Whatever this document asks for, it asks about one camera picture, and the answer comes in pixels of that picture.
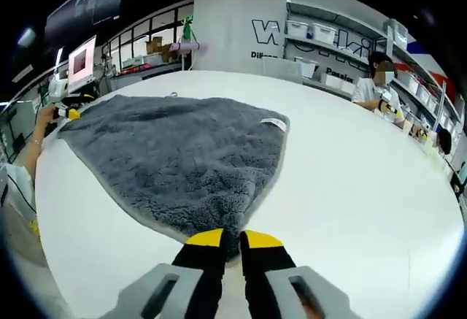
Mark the cardboard box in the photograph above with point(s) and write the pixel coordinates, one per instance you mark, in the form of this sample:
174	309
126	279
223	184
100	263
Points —
157	46

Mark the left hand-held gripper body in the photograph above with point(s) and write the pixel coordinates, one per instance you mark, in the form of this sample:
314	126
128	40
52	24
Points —
58	87

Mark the grey metal shelf rack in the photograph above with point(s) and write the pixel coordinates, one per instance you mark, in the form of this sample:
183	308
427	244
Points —
365	34

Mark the ceiling light strip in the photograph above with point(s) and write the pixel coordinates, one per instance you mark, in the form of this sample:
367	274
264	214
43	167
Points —
25	37

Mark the purple rolled mat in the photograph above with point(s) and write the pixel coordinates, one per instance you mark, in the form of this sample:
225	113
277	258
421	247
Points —
185	47

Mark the group of white storage boxes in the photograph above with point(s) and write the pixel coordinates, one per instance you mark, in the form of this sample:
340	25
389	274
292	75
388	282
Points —
324	32

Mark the grey towel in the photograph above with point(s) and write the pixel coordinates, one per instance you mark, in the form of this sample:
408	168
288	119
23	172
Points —
175	158

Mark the pink lit monitor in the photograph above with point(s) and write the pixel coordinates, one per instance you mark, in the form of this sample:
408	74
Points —
82	63

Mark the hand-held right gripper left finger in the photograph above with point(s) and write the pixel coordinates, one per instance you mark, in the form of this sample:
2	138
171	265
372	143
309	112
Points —
193	282

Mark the person's left hand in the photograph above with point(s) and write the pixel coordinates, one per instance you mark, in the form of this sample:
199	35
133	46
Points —
46	120

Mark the large overhead dark screen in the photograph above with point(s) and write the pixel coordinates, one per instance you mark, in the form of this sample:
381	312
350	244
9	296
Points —
87	1

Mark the grey chair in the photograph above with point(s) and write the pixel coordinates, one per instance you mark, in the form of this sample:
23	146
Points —
281	71

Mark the operator in white shirt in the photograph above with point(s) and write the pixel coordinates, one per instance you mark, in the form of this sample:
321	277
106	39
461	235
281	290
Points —
16	187

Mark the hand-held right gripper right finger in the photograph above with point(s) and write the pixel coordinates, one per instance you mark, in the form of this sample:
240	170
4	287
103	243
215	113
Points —
270	282

